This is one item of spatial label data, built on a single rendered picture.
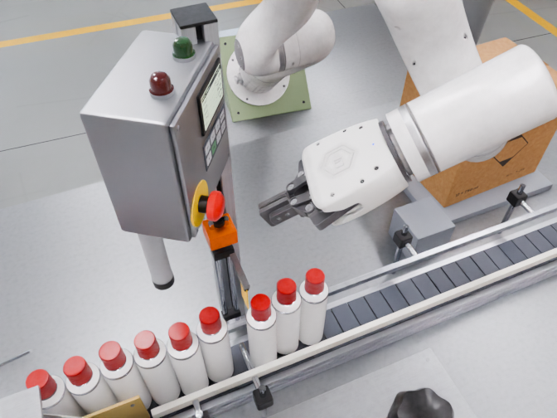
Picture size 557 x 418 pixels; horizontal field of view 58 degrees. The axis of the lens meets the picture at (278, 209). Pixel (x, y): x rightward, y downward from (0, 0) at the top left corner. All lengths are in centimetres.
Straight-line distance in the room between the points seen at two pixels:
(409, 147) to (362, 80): 121
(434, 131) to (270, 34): 61
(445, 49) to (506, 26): 342
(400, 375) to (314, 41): 72
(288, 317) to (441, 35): 50
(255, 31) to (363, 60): 77
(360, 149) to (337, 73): 120
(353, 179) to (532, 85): 19
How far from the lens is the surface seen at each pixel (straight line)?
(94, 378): 86
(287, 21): 105
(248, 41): 115
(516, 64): 56
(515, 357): 116
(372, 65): 182
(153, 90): 55
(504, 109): 55
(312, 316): 92
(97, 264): 125
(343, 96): 165
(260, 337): 87
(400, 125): 55
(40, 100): 333
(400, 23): 62
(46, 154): 293
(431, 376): 103
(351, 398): 98
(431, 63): 67
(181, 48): 59
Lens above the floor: 179
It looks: 48 degrees down
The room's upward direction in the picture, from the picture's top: straight up
